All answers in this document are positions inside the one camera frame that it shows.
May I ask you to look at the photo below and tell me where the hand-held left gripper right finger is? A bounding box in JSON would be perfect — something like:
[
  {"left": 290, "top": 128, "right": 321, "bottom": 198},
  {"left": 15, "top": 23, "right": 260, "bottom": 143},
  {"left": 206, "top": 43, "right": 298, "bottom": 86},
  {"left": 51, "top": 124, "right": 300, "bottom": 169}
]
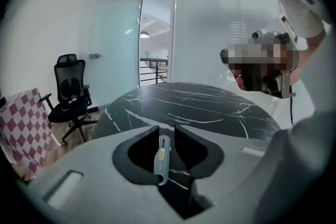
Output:
[{"left": 174, "top": 125, "right": 225, "bottom": 179}]

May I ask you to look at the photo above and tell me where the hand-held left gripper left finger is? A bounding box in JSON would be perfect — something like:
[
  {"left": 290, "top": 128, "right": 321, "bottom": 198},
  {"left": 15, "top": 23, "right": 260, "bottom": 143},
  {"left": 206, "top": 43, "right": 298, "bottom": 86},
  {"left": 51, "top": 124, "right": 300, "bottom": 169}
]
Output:
[{"left": 112, "top": 125, "right": 164, "bottom": 186}]

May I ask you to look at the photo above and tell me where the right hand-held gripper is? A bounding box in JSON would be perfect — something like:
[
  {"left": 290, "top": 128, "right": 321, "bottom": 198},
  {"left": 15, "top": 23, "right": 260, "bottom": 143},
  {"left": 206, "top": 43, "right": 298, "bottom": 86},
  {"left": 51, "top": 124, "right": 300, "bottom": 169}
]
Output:
[{"left": 219, "top": 29, "right": 300, "bottom": 99}]

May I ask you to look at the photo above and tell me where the grey-blue utility knife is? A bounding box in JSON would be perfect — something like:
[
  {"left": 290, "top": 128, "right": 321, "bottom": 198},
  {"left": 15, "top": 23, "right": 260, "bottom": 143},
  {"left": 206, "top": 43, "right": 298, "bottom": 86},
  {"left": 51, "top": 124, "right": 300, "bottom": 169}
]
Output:
[{"left": 153, "top": 135, "right": 172, "bottom": 186}]

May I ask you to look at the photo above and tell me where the person's right forearm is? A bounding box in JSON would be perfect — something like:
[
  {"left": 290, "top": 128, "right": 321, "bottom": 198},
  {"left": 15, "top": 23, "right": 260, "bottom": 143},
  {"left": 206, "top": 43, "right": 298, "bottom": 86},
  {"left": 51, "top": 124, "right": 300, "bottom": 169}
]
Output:
[{"left": 289, "top": 29, "right": 328, "bottom": 87}]

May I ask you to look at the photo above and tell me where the person's right hand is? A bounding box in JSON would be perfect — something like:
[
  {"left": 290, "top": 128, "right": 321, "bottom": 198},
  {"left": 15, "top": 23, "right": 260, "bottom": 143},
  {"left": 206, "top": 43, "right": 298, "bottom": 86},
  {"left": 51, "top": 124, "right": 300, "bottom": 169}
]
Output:
[{"left": 230, "top": 68, "right": 247, "bottom": 91}]

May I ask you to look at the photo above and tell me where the black mesh office chair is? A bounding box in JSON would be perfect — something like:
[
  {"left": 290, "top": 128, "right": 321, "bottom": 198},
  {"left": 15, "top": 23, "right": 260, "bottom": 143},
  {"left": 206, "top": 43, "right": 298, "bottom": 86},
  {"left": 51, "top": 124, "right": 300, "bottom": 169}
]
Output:
[{"left": 39, "top": 54, "right": 99, "bottom": 146}]

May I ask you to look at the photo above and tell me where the black metal railing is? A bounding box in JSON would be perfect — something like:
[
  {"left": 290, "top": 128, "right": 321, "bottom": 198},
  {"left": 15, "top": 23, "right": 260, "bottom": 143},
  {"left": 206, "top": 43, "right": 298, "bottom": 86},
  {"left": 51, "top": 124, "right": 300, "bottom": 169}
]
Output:
[{"left": 139, "top": 58, "right": 169, "bottom": 88}]

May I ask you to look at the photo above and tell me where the frosted glass door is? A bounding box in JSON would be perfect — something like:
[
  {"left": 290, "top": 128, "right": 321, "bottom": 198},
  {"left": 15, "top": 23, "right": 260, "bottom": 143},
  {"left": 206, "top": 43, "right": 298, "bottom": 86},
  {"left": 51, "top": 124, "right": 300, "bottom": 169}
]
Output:
[{"left": 92, "top": 0, "right": 144, "bottom": 114}]

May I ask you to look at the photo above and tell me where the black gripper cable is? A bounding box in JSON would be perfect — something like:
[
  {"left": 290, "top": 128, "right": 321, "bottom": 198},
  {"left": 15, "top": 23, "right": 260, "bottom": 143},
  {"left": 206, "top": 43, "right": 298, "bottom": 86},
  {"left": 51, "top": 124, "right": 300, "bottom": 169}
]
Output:
[{"left": 289, "top": 96, "right": 295, "bottom": 125}]

